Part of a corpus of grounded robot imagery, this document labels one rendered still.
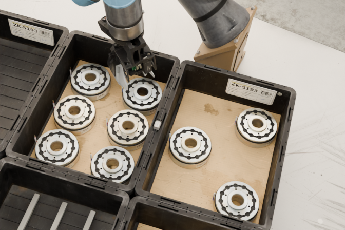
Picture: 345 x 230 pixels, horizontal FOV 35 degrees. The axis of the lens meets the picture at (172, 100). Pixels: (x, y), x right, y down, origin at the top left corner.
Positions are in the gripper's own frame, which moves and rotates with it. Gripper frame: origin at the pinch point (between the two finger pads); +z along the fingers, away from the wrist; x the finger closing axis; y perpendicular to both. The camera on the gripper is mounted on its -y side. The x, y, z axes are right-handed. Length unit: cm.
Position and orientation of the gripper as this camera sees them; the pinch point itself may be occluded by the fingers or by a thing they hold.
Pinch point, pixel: (132, 75)
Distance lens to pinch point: 135.2
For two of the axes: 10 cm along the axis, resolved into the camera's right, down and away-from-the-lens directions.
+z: 0.4, 5.3, 8.5
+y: 4.9, 7.3, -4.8
